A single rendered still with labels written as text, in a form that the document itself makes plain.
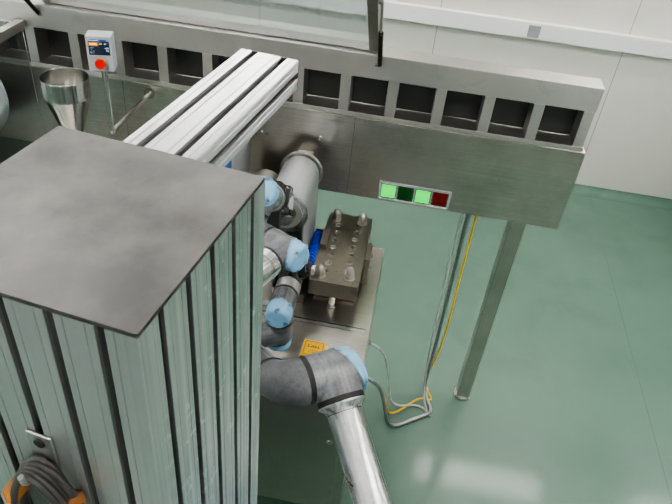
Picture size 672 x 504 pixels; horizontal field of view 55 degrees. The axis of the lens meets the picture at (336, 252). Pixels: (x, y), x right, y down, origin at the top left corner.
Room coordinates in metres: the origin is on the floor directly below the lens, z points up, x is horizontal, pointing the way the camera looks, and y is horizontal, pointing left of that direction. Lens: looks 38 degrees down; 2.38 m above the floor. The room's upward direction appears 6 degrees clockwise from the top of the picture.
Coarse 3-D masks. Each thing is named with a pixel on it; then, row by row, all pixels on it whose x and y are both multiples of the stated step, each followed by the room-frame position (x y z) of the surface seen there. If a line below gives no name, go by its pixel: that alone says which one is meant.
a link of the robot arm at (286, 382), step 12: (264, 348) 1.17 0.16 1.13; (264, 360) 1.07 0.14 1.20; (276, 360) 1.06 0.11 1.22; (288, 360) 1.04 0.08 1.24; (300, 360) 1.03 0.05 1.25; (264, 372) 1.02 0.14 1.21; (276, 372) 1.01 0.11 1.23; (288, 372) 1.00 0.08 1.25; (300, 372) 1.00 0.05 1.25; (264, 384) 0.99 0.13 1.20; (276, 384) 0.98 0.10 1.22; (288, 384) 0.98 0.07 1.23; (300, 384) 0.98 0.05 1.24; (264, 396) 0.99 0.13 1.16; (276, 396) 0.97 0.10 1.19; (288, 396) 0.96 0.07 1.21; (300, 396) 0.96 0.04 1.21
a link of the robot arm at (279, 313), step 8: (280, 288) 1.40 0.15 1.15; (288, 288) 1.40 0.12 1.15; (272, 296) 1.37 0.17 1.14; (280, 296) 1.36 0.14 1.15; (288, 296) 1.37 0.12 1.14; (296, 296) 1.40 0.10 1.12; (272, 304) 1.33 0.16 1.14; (280, 304) 1.33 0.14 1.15; (288, 304) 1.34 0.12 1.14; (272, 312) 1.31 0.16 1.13; (280, 312) 1.31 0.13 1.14; (288, 312) 1.32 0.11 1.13; (272, 320) 1.31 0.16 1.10; (280, 320) 1.30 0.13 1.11; (288, 320) 1.31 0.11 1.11
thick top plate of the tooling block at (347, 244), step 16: (336, 224) 1.91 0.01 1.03; (352, 224) 1.92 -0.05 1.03; (368, 224) 1.93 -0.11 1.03; (336, 240) 1.82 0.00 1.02; (352, 240) 1.82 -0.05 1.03; (368, 240) 1.85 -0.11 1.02; (320, 256) 1.71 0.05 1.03; (336, 256) 1.72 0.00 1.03; (352, 256) 1.74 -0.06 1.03; (336, 272) 1.65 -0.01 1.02; (320, 288) 1.59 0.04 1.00; (336, 288) 1.58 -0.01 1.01; (352, 288) 1.57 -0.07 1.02
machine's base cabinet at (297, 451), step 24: (264, 408) 1.37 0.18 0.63; (288, 408) 1.36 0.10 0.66; (312, 408) 1.35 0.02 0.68; (264, 432) 1.37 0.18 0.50; (288, 432) 1.36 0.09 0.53; (312, 432) 1.35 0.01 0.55; (264, 456) 1.37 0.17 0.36; (288, 456) 1.36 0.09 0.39; (312, 456) 1.35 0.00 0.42; (336, 456) 1.34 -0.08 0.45; (264, 480) 1.37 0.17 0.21; (288, 480) 1.36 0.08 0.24; (312, 480) 1.35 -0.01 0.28; (336, 480) 1.35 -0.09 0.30
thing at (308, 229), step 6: (312, 204) 1.78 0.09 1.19; (312, 210) 1.79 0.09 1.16; (312, 216) 1.80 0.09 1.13; (306, 222) 1.68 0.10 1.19; (312, 222) 1.81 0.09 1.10; (306, 228) 1.69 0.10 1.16; (312, 228) 1.82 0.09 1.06; (306, 234) 1.70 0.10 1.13; (312, 234) 1.83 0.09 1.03; (306, 240) 1.71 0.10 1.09
